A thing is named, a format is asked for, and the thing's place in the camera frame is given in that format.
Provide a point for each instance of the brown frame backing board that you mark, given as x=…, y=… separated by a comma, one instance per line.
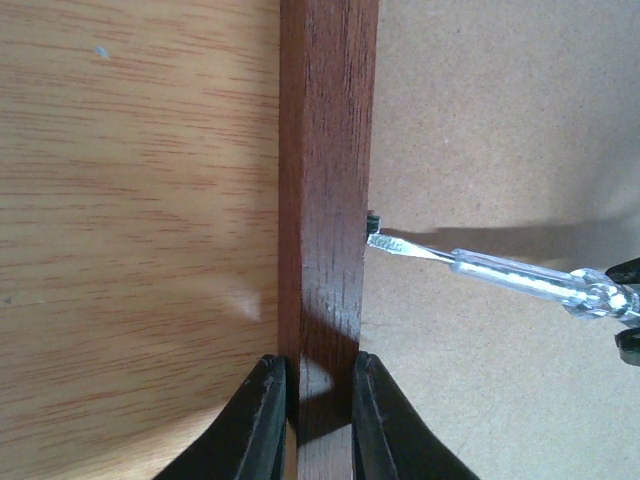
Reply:
x=509, y=128

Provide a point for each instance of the clear handle screwdriver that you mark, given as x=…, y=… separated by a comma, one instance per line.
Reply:
x=584, y=293

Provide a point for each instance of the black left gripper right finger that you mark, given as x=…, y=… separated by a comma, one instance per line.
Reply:
x=389, y=438

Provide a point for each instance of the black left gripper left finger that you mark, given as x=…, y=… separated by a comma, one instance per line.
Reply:
x=247, y=439

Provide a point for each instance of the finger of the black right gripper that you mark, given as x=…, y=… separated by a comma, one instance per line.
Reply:
x=628, y=344
x=626, y=273

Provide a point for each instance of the brown wooden picture frame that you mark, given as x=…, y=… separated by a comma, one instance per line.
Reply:
x=327, y=74

